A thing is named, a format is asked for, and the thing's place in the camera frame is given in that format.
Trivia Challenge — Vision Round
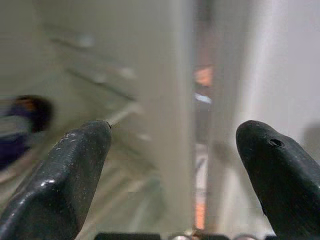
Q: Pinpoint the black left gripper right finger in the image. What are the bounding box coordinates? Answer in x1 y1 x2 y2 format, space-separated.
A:
235 119 320 240

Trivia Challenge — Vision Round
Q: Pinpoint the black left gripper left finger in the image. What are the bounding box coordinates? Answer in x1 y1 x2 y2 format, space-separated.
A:
0 120 112 240

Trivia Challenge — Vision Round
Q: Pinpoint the silver fridge with green sticker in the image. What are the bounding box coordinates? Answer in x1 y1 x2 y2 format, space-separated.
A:
0 0 320 240

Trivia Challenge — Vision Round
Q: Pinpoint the dark purple packet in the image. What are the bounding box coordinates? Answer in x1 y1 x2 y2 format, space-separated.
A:
0 94 54 172

